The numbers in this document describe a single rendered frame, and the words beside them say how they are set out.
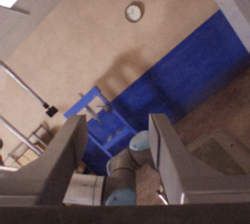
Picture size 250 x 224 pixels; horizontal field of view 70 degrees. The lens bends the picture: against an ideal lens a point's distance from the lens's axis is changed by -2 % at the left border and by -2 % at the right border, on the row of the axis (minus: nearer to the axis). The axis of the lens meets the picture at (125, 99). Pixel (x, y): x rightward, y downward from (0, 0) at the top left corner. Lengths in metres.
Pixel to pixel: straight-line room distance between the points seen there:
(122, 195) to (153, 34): 3.44
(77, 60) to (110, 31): 0.88
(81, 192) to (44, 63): 3.63
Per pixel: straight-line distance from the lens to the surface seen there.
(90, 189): 0.61
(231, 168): 1.02
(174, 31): 3.89
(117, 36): 3.75
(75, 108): 3.55
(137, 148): 0.65
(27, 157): 4.62
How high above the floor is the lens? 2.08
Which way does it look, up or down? 13 degrees down
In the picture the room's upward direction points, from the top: 43 degrees counter-clockwise
